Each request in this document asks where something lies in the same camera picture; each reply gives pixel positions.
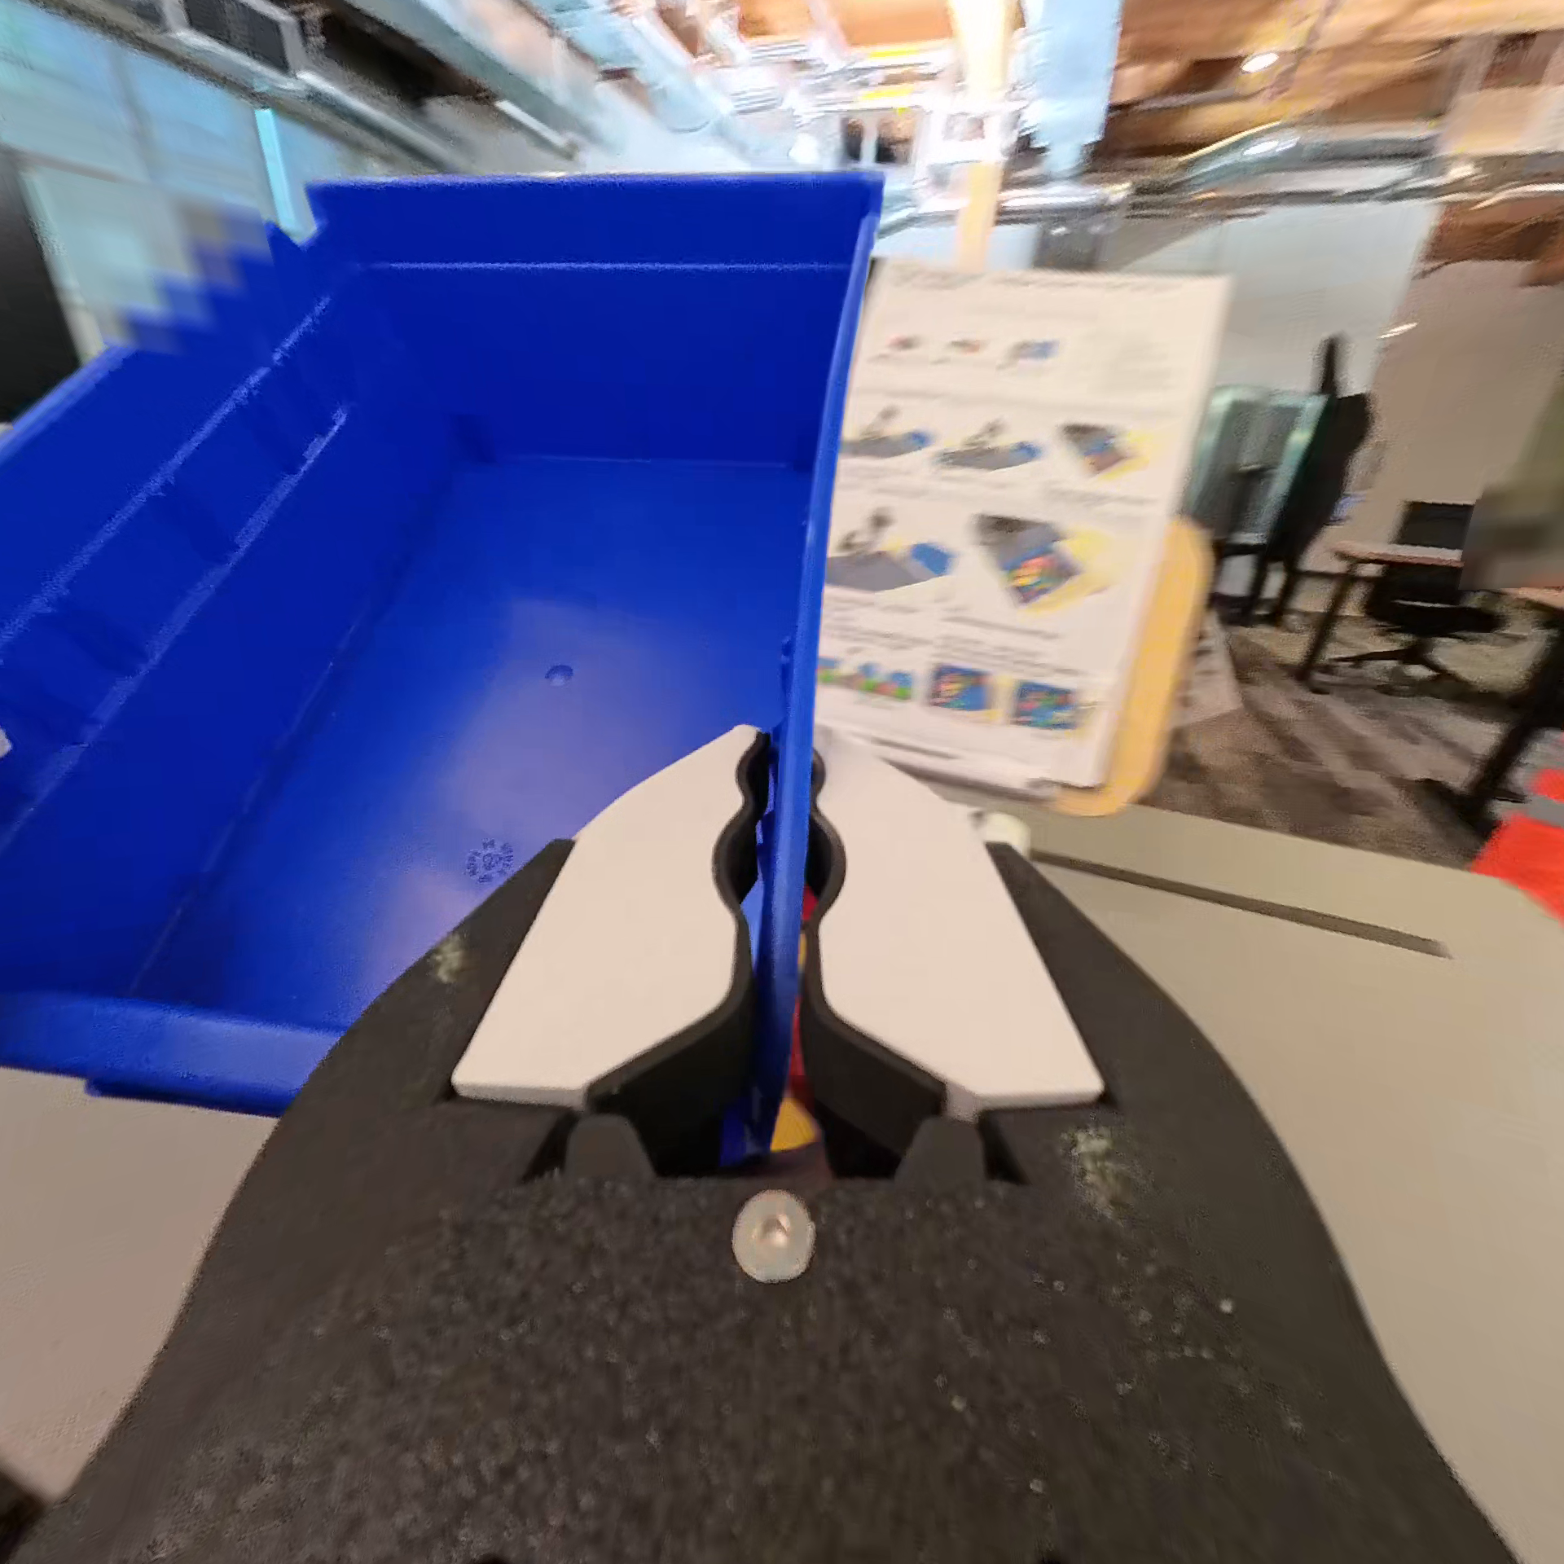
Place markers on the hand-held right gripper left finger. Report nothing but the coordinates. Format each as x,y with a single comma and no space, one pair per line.
610,967

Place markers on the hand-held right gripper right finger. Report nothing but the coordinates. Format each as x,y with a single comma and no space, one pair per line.
952,967

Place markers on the blue plastic bin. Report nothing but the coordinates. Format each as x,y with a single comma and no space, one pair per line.
548,548

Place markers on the dark grey desk mat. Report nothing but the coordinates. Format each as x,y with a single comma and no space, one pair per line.
1245,906

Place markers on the grey desk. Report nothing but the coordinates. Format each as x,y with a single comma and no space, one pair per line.
1343,1099

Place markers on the printed instruction sheets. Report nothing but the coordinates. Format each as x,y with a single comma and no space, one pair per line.
1038,487

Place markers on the black office chair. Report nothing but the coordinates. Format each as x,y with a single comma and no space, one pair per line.
1429,599

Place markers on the wooden edged table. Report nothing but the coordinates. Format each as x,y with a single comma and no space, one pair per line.
1404,558

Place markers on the ceiling air vent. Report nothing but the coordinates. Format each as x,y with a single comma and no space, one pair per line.
231,24

